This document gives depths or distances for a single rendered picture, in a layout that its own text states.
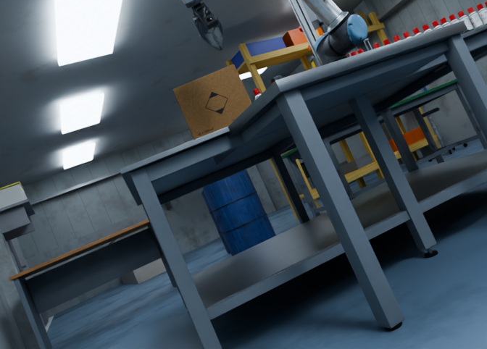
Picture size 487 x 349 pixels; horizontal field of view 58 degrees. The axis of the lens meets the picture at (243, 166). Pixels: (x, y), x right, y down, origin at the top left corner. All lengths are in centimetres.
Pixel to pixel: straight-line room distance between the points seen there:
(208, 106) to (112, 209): 876
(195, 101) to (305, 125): 75
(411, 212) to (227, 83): 97
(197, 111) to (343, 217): 90
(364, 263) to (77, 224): 946
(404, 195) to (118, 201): 913
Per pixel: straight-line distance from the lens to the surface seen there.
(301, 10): 262
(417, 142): 744
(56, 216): 1060
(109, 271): 495
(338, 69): 151
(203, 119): 199
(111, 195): 1070
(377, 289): 143
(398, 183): 200
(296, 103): 140
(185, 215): 1089
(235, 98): 201
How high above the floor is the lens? 53
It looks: 4 degrees up
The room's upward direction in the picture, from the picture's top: 24 degrees counter-clockwise
